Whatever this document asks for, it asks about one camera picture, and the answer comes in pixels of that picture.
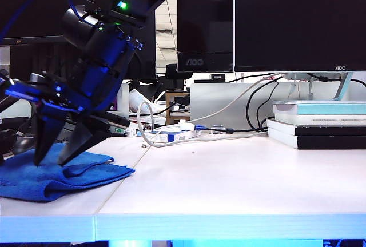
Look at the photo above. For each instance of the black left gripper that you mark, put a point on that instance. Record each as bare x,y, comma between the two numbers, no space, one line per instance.
105,72

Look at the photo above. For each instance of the blue microfibre rag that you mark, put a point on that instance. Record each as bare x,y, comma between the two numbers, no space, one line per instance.
85,178

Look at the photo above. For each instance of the black Logitech mouse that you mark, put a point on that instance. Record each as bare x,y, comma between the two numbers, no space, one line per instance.
24,144

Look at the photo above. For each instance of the green white small box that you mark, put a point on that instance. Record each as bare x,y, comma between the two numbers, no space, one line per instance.
131,132

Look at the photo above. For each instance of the white plastic bottle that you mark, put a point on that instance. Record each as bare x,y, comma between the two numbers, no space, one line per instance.
137,99

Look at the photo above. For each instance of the wooden box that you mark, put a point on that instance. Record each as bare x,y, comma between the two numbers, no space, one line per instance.
168,109

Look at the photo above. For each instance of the blue white box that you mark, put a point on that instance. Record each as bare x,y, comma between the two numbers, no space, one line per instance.
174,137

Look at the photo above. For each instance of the black monitor rear side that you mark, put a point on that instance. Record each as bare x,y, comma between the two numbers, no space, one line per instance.
147,52

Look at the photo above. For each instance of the white adapter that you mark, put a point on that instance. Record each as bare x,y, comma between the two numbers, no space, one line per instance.
187,127

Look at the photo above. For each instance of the black office chair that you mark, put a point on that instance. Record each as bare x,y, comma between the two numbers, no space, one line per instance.
174,71

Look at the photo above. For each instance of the blue VGA connector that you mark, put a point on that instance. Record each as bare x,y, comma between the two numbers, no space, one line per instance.
200,128

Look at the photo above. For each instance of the grey partition panel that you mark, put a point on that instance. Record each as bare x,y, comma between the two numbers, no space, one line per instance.
217,104

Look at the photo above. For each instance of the small black AOC monitor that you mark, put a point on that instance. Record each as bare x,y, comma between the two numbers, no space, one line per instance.
204,24

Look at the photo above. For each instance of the white book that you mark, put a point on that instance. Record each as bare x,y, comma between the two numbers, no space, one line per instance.
314,120

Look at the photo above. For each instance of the large AOC monitor silver stand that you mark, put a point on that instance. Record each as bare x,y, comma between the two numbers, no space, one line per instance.
300,21

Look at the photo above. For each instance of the teal cover book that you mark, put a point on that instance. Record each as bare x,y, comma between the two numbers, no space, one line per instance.
328,109

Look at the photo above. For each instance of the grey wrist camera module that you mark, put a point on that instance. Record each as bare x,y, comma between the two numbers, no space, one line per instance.
38,78

